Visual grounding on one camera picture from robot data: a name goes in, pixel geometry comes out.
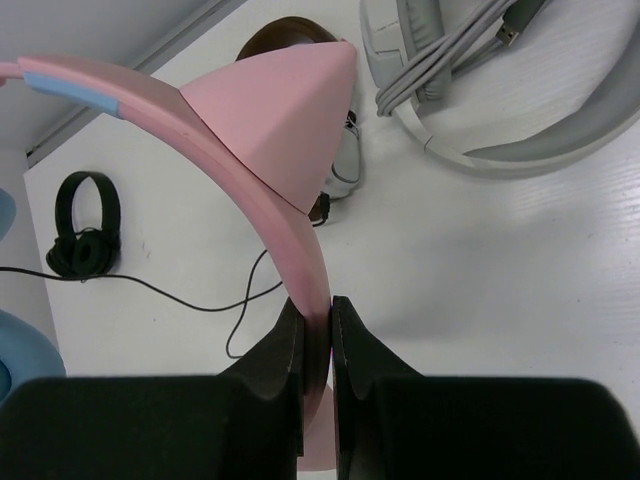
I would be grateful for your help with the white grey gaming headset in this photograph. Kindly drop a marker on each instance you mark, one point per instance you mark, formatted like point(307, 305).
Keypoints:
point(505, 88)

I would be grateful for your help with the brown silver headphones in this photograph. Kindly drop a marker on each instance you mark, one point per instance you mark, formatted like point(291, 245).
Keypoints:
point(296, 38)

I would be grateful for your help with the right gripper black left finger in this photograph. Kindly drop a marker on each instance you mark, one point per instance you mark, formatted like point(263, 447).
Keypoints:
point(244, 423)

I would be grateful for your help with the black on-ear headphones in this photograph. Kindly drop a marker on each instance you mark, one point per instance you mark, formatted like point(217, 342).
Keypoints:
point(92, 251)

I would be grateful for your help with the pink blue cat-ear headphones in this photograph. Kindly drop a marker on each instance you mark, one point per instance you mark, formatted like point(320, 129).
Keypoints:
point(267, 138)

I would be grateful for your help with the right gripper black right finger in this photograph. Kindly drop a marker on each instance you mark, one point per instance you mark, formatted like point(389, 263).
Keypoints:
point(393, 422)

